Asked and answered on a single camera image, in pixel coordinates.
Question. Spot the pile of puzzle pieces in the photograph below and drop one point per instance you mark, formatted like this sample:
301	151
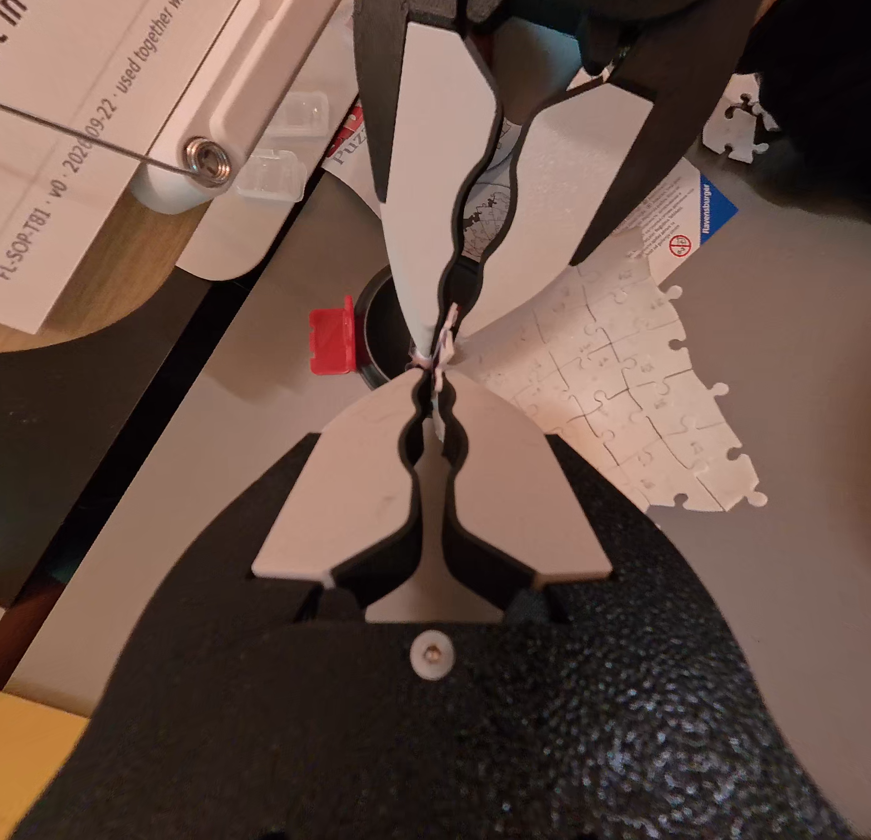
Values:
731	132

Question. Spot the black round ball stand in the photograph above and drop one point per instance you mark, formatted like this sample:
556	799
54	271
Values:
381	330

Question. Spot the partly built white puzzle ball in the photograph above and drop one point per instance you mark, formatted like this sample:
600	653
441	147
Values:
612	391

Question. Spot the person's right forearm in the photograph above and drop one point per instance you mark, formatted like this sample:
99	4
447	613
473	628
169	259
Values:
810	71

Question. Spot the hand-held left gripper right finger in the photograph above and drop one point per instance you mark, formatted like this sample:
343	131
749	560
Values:
531	506

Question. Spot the red plastic clip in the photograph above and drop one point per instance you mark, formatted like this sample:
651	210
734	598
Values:
332	336

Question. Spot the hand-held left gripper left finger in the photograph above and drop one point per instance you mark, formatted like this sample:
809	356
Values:
333	500

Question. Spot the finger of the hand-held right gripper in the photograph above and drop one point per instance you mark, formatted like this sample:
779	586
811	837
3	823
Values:
435	139
565	187

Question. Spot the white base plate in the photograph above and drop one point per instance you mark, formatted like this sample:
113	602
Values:
231	248

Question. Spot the puzzle piece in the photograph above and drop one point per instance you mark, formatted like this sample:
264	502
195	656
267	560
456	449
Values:
437	377

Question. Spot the folded puzzle instruction leaflet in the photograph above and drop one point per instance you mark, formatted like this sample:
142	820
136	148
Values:
680	207

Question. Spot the yellow plastic bin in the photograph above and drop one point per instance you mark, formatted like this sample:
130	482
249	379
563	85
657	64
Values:
34	765

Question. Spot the printed task instruction sheet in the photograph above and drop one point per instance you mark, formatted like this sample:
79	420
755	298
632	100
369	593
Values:
81	51

